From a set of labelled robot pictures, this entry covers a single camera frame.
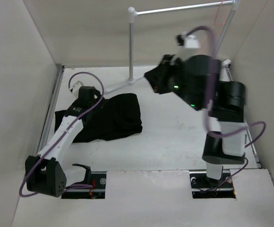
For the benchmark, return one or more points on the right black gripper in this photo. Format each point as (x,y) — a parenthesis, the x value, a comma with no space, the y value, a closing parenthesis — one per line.
(177,63)

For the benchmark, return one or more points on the white clothes rack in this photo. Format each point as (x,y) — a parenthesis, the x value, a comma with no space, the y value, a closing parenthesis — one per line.
(133,14)

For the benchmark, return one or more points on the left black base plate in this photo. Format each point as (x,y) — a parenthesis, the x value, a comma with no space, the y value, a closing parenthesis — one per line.
(97,191)

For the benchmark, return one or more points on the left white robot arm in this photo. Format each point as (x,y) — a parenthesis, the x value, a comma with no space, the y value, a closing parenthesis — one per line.
(44,173)

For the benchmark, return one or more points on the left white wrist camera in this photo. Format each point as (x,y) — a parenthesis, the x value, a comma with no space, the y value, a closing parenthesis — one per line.
(75,88)

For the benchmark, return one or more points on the black trousers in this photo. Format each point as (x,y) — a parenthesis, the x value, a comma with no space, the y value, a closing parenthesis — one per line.
(119,116)

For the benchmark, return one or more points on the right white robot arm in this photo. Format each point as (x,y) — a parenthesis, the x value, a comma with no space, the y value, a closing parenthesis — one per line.
(224,122)

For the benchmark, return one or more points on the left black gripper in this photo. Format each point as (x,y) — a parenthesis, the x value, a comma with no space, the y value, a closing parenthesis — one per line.
(96,100)

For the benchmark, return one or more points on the pink wire hanger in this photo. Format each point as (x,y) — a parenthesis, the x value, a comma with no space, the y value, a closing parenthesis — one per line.
(217,25)

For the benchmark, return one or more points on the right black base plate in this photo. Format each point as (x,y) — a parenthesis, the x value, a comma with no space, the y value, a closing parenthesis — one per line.
(204,187)

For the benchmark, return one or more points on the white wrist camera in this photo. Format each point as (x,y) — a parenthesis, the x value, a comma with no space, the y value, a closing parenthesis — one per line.
(190,41)
(75,88)

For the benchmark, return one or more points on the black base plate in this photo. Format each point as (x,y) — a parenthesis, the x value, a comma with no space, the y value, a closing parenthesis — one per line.
(204,187)
(97,191)

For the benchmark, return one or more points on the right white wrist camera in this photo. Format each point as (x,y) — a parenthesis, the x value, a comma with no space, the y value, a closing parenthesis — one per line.
(190,41)

